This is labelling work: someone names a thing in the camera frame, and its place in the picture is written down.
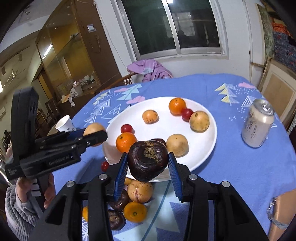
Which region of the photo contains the white printed paper cup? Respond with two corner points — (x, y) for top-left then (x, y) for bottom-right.
(55, 115), (77, 132)

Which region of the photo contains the purple garment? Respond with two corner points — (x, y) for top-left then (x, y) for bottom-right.
(127, 59), (173, 82)

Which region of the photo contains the striped orange-tan pepino melon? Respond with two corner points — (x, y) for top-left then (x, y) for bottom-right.
(142, 110), (159, 124)

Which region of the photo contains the green marbled board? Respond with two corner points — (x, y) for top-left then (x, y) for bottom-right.
(257, 3), (275, 58)

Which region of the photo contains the wooden chair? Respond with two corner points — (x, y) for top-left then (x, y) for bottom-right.
(95, 72), (139, 94)

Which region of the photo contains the white oval plate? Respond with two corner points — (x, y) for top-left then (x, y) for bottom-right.
(102, 97), (217, 182)

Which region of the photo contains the person's left hand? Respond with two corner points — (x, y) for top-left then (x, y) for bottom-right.
(16, 173), (56, 209)

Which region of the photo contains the sliding glass window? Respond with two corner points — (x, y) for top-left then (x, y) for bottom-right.
(113, 0), (229, 61)

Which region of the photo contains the white drink can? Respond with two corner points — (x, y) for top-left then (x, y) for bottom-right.
(241, 98), (275, 148)

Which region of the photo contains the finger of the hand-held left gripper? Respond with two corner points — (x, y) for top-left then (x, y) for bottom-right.
(69, 131), (108, 151)
(35, 128), (88, 145)

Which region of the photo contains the dark red plum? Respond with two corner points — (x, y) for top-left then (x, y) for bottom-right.
(150, 138), (167, 147)

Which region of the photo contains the person's left forearm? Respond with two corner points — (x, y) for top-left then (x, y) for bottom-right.
(6, 185), (47, 241)

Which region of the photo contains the yellow-green tangerine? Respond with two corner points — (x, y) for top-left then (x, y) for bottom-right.
(123, 202), (148, 223)

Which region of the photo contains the wooden picture frame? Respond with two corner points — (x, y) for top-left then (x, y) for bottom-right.
(258, 58), (296, 130)

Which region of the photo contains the blue printed tablecloth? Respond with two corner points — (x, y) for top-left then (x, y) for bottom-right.
(46, 74), (290, 241)

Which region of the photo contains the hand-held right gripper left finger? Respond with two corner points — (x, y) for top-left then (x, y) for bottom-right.
(32, 152), (129, 241)

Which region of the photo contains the white leaning board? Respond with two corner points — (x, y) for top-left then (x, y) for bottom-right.
(244, 0), (266, 67)

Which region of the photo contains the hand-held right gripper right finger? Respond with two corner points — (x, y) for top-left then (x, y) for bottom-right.
(168, 152), (270, 241)

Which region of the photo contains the wooden glass-door cabinet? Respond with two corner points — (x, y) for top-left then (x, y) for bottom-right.
(36, 0), (123, 98)

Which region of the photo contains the large tan pepino melon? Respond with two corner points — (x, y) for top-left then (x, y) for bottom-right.
(166, 134), (188, 157)

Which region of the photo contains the dark brown water chestnut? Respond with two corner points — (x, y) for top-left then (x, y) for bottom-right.
(127, 141), (169, 182)
(109, 189), (130, 211)
(107, 209), (126, 231)

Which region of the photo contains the brown paper package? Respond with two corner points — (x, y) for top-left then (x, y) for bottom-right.
(267, 194), (296, 241)

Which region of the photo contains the large orange tangerine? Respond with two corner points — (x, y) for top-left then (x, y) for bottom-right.
(116, 132), (137, 154)

